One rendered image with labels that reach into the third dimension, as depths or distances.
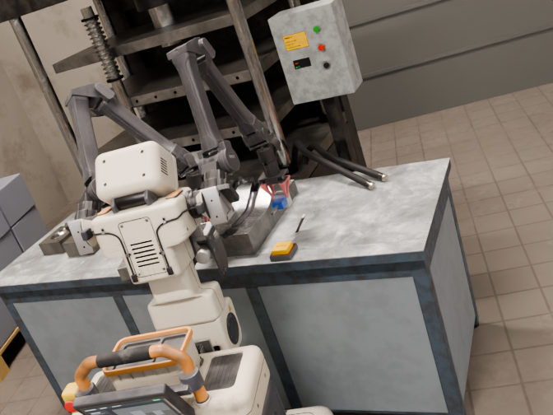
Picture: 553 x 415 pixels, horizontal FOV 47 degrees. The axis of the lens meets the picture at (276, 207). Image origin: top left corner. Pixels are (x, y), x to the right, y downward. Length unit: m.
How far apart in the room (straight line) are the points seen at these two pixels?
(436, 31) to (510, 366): 3.39
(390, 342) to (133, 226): 1.03
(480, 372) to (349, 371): 0.57
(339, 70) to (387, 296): 1.09
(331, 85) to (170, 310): 1.34
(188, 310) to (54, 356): 1.35
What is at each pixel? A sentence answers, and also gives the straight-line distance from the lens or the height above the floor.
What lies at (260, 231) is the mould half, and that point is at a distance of 2.38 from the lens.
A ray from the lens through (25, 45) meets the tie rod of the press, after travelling 3.48.
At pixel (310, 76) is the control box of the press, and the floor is 1.19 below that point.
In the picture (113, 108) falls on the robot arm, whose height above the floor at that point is 1.44.
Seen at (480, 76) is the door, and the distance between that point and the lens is 5.70.
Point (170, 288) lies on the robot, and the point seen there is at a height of 0.96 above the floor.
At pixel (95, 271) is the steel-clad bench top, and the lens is 2.75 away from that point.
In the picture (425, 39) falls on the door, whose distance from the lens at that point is 5.57.
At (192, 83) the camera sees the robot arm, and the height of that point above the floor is 1.48.
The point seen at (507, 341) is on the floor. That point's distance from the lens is 2.92.
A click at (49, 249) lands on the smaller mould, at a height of 0.82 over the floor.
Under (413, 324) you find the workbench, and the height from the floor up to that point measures 0.47.
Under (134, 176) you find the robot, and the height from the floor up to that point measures 1.32.
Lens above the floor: 1.82
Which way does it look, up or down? 23 degrees down
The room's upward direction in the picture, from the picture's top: 19 degrees counter-clockwise
